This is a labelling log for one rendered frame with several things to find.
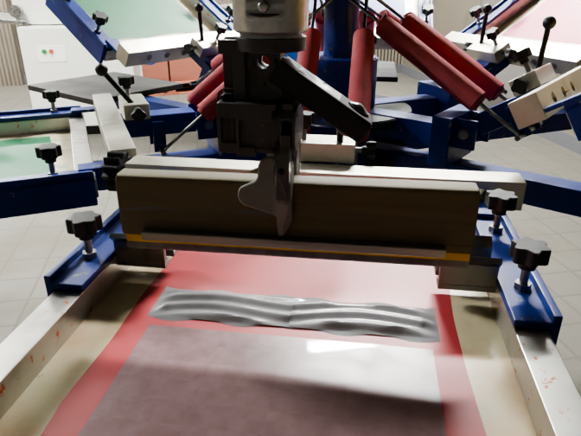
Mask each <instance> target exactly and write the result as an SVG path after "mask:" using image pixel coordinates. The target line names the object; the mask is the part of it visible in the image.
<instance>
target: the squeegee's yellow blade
mask: <svg viewBox="0 0 581 436"><path fill-rule="evenodd" d="M126 235H127V240H130V241H145V242H159V243H174V244H188V245H203V246H217V247H244V248H259V249H273V250H288V251H302V252H317V253H345V254H359V255H373V256H388V257H402V258H417V259H431V260H459V261H469V257H470V254H466V253H446V256H445V258H432V257H418V256H403V255H389V254H374V253H346V252H331V251H317V250H303V249H288V248H274V247H246V246H231V245H216V244H202V243H187V242H173V241H159V240H142V235H141V234H126Z"/></svg>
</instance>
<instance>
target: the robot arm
mask: <svg viewBox="0 0 581 436"><path fill-rule="evenodd" d="M308 27H309V0H233V29H234V30H235V31H236V32H237V33H239V36H226V37H225V38H224V39H219V40H218V54H221V55H223V74H224V87H223V88H222V89H221V90H220V91H219V92H218V96H217V103H216V112H217V129H218V146H219V152H224V153H236V156H242V157H256V155H257V153H266V157H264V158H263V159H261V160H260V162H259V166H258V168H255V169H253V170H251V171H250V173H253V174H258V176H257V178H256V180H254V181H253V182H250V183H248V184H245V185H243V186H241V187H240V188H239V191H238V198H239V201H240V202H241V203H242V204H243V205H245V206H247V207H250V208H255V209H258V210H261V211H264V212H266V213H269V214H272V215H275V216H276V217H277V226H278V236H284V235H285V233H286V232H287V230H288V229H289V227H290V225H291V223H292V222H293V214H292V210H293V180H294V175H295V176H299V174H300V158H301V141H302V136H303V106H306V107H307V108H308V109H310V110H311V111H312V112H314V113H315V114H316V115H318V116H319V117H321V118H322V119H324V120H325V121H327V122H328V123H330V124H331V125H332V126H334V127H335V128H336V130H337V131H338V132H340V133H341V135H343V136H345V137H350V138H351V139H353V140H354V141H355V142H361V141H362V140H363V139H364V138H365V136H366V135H367V134H368V133H369V132H370V130H371V129H372V123H373V117H372V115H371V114H369V113H368V112H367V109H366V108H365V106H363V105H362V104H360V103H358V102H355V101H351V100H350V99H348V98H347V97H345V96H344V95H342V94H341V93H339V92H338V91H336V90H335V89H334V88H333V87H331V86H330V85H328V84H327V83H325V82H324V81H323V80H321V79H319V78H318V77H317V76H315V75H314V74H313V73H311V72H310V71H309V70H307V69H306V68H304V67H303V66H301V65H300V64H298V63H297V62H296V61H294V60H292V59H291V58H290V57H285V53H295V52H300V51H304V50H305V49H306V35H303V33H305V32H306V31H307V30H308ZM263 56H266V57H267V58H268V59H269V62H270V64H269V65H267V64H265V63H264V62H263ZM222 90H224V93H223V94H222ZM226 101H228V102H227V103H225V102H226ZM275 175H276V184H275Z"/></svg>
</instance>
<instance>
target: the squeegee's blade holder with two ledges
mask: <svg viewBox="0 0 581 436"><path fill-rule="evenodd" d="M141 235H142V240H159V241H173V242H187V243H202V244H216V245H231V246H246V247H274V248H288V249H303V250H317V251H331V252H346V253H374V254H389V255H403V256H418V257H432V258H445V256H446V246H445V245H439V244H424V243H408V242H393V241H377V240H348V239H332V238H317V237H302V236H286V235H284V236H278V235H271V234H242V233H226V232H210V231H195V230H180V229H164V228H145V229H144V230H143V231H142V232H141Z"/></svg>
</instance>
